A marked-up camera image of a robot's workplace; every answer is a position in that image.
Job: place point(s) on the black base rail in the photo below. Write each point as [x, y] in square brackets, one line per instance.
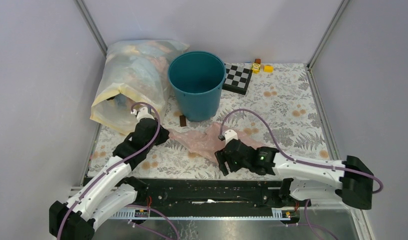
[213, 198]

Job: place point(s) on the yellow toy block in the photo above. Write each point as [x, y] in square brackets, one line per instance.
[268, 68]

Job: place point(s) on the pink plastic trash bag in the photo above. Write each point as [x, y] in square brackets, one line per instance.
[204, 143]

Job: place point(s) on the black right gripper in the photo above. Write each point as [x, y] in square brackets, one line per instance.
[222, 157]

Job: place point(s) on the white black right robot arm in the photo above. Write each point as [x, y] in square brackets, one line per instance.
[349, 180]

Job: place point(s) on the teal plastic trash bin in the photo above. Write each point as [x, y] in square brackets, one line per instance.
[197, 78]

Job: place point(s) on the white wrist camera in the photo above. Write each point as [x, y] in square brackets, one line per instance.
[230, 135]
[143, 113]

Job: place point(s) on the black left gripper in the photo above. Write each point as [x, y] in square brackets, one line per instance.
[164, 136]

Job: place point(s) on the floral patterned table mat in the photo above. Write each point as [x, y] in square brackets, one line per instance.
[278, 110]

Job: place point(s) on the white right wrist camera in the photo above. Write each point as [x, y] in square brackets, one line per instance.
[230, 135]

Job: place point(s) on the large translucent yellow-trimmed bag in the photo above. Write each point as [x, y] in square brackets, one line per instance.
[134, 71]

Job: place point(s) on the small brown wooden block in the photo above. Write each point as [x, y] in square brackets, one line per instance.
[183, 121]

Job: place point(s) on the black white checkerboard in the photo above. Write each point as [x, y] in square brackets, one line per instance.
[237, 79]

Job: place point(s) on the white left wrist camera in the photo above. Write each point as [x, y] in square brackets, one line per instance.
[143, 113]

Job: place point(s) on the yellow toy figure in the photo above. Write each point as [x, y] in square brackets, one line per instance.
[255, 67]

